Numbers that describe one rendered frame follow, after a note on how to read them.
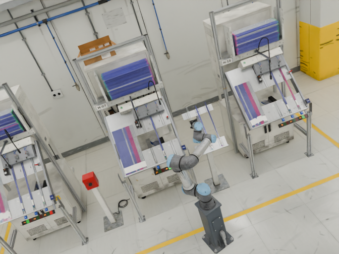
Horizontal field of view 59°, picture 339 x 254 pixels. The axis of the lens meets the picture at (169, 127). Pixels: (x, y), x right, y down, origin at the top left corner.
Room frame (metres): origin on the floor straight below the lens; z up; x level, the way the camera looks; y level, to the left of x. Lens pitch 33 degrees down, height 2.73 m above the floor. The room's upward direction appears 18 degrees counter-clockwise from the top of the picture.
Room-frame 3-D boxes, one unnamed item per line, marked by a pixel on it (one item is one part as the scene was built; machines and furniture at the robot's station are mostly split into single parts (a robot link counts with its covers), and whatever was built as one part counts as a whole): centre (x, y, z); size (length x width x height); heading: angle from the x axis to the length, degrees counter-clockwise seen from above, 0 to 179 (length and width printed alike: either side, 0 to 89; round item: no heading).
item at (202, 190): (1.90, -0.11, 0.72); 0.13 x 0.12 x 0.14; 50
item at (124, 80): (2.98, 0.25, 1.52); 0.51 x 0.13 x 0.27; 94
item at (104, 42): (3.27, 0.39, 1.82); 0.68 x 0.30 x 0.20; 94
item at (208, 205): (1.90, -0.12, 0.60); 0.15 x 0.15 x 0.10
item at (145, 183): (3.09, 0.32, 0.31); 0.70 x 0.65 x 0.62; 94
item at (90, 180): (2.57, 1.01, 0.39); 0.24 x 0.24 x 0.78; 4
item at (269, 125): (3.02, -1.15, 0.65); 1.01 x 0.73 x 1.29; 4
